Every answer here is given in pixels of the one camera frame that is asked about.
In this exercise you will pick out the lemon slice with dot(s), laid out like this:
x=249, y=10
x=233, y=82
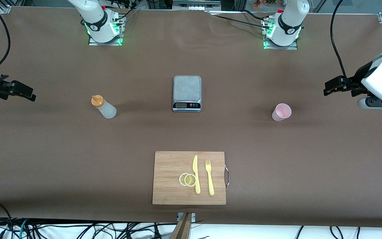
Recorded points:
x=190, y=180
x=181, y=179

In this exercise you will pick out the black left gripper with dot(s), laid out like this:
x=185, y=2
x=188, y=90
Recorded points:
x=360, y=76

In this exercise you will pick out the clear orange-capped sauce bottle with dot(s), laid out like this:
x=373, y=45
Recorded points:
x=106, y=109

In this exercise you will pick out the grey metal box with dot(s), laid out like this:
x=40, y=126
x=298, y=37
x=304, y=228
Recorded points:
x=211, y=3

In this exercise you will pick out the wooden cutting board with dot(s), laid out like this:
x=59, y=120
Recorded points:
x=167, y=179

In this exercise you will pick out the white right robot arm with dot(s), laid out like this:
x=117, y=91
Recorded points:
x=95, y=20

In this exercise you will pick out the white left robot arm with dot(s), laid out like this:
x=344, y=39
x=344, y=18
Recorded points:
x=288, y=20

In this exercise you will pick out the silver digital kitchen scale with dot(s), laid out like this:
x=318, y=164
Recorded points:
x=187, y=88

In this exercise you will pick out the yellow plastic fork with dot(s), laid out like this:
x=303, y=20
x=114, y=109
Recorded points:
x=210, y=182

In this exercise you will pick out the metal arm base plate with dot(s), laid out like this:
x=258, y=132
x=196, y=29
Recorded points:
x=93, y=43
x=293, y=48

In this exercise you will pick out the small metal bracket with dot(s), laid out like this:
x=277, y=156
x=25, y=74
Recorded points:
x=178, y=217

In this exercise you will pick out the yellow plastic knife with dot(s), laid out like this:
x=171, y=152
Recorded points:
x=196, y=179

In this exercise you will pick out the white power strip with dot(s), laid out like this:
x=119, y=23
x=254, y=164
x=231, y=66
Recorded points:
x=196, y=7

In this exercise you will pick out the wooden post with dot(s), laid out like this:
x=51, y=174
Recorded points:
x=181, y=230

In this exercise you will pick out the pink plastic cup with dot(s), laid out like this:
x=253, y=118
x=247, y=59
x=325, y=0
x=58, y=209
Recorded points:
x=281, y=113

